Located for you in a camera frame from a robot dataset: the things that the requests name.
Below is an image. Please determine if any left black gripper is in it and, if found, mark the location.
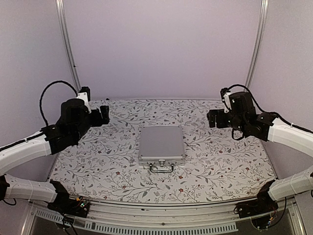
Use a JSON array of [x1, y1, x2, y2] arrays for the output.
[[74, 105, 110, 142]]

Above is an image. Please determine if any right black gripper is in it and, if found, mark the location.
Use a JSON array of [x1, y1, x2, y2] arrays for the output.
[[207, 109, 246, 134]]

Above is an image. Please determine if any aluminium poker case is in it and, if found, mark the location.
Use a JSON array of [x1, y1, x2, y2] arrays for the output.
[[138, 125, 186, 173]]

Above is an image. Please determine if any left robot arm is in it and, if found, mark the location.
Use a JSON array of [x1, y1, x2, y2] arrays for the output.
[[0, 98, 110, 212]]

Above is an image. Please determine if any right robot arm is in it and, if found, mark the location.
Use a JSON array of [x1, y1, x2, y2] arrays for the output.
[[207, 89, 313, 213]]

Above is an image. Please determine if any floral table mat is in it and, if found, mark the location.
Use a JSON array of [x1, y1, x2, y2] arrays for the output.
[[51, 99, 276, 204]]

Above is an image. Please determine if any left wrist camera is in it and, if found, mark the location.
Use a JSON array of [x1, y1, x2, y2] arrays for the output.
[[76, 86, 90, 109]]

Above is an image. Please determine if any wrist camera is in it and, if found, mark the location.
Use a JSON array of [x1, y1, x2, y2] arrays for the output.
[[76, 86, 90, 109], [220, 88, 232, 113]]

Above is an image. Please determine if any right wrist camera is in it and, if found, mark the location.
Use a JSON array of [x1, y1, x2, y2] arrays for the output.
[[220, 88, 232, 113]]

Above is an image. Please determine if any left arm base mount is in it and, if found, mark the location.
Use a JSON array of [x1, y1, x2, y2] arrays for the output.
[[47, 180, 90, 218]]

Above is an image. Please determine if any front aluminium rail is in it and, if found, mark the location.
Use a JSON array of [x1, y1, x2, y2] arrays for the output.
[[21, 197, 307, 235]]

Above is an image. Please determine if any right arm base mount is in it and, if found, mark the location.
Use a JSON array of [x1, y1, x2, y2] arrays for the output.
[[233, 180, 278, 230]]

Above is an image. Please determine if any right aluminium frame post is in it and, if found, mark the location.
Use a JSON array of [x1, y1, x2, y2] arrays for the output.
[[245, 0, 269, 89]]

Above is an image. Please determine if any aluminium frame post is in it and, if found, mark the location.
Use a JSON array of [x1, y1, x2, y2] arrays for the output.
[[55, 0, 81, 91], [245, 0, 269, 89]]

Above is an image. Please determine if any left aluminium frame post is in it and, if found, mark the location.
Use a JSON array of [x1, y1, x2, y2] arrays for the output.
[[55, 0, 81, 91]]

